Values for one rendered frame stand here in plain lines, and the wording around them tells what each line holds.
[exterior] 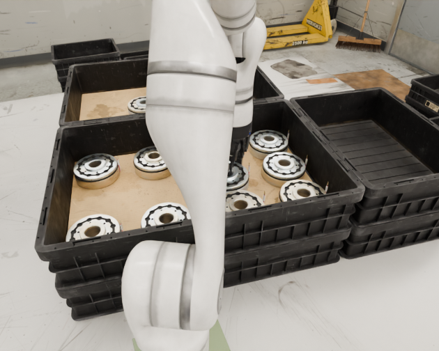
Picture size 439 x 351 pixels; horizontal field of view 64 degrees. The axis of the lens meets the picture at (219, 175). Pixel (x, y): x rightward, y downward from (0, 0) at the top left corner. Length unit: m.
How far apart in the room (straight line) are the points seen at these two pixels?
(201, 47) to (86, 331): 0.61
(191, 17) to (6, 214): 0.86
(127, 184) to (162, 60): 0.55
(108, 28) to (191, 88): 3.79
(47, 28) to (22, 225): 3.20
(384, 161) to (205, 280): 0.72
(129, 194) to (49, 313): 0.29
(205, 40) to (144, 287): 0.25
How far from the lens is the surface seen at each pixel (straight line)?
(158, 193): 0.82
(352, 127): 1.12
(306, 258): 0.82
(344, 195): 0.70
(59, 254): 0.63
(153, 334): 0.46
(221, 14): 0.57
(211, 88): 0.33
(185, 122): 0.33
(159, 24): 0.35
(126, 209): 0.80
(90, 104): 1.24
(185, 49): 0.34
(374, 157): 1.01
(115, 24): 4.11
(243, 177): 0.81
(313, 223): 0.73
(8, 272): 0.95
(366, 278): 0.88
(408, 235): 0.95
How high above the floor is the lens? 1.37
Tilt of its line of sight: 39 degrees down
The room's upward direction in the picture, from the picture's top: straight up
